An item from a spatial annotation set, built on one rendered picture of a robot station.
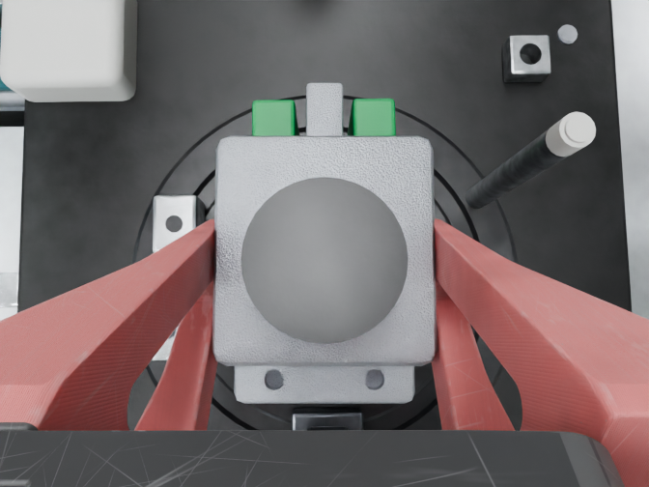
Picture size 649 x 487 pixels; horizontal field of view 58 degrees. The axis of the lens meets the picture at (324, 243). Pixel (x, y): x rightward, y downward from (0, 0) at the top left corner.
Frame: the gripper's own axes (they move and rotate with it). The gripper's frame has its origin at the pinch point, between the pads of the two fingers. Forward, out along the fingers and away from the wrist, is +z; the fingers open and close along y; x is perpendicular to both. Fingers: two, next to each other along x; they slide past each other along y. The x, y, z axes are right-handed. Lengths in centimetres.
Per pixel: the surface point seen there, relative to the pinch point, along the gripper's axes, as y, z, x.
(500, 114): -7.1, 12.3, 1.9
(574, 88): -10.1, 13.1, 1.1
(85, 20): 8.9, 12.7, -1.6
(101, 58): 8.2, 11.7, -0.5
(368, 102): -1.2, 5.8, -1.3
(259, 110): 1.8, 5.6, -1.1
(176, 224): 4.9, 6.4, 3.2
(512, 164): -5.1, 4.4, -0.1
